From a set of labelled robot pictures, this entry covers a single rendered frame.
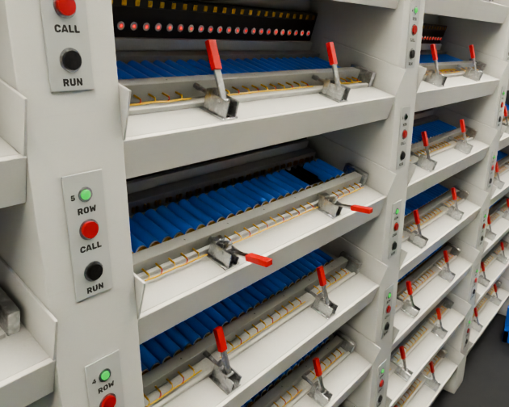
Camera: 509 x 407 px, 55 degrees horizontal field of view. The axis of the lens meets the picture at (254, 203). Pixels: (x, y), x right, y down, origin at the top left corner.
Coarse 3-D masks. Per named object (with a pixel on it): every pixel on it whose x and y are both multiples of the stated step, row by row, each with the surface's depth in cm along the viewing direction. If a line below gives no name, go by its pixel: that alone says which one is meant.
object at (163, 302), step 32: (224, 160) 84; (352, 160) 100; (128, 192) 70; (384, 192) 97; (288, 224) 78; (320, 224) 81; (352, 224) 90; (288, 256) 75; (160, 288) 58; (192, 288) 59; (224, 288) 64; (160, 320) 56
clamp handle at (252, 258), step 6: (228, 246) 64; (228, 252) 64; (234, 252) 64; (240, 252) 64; (246, 258) 62; (252, 258) 61; (258, 258) 61; (264, 258) 61; (270, 258) 61; (258, 264) 61; (264, 264) 60; (270, 264) 60
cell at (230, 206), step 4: (208, 192) 77; (212, 192) 77; (216, 192) 77; (212, 196) 77; (216, 196) 77; (220, 196) 77; (216, 200) 76; (220, 200) 76; (224, 200) 76; (228, 200) 76; (224, 204) 75; (228, 204) 75; (232, 204) 75; (228, 208) 75; (232, 208) 75; (236, 208) 75; (240, 208) 75; (236, 212) 74
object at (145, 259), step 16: (352, 176) 95; (304, 192) 84; (320, 192) 86; (352, 192) 93; (256, 208) 75; (272, 208) 76; (288, 208) 80; (224, 224) 69; (240, 224) 71; (256, 224) 74; (176, 240) 63; (192, 240) 64; (240, 240) 69; (144, 256) 59; (160, 256) 60; (176, 256) 63
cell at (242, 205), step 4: (220, 188) 79; (220, 192) 78; (224, 192) 78; (228, 192) 78; (224, 196) 78; (228, 196) 78; (232, 196) 78; (232, 200) 77; (236, 200) 77; (240, 200) 77; (236, 204) 77; (240, 204) 76; (244, 204) 76; (244, 208) 76
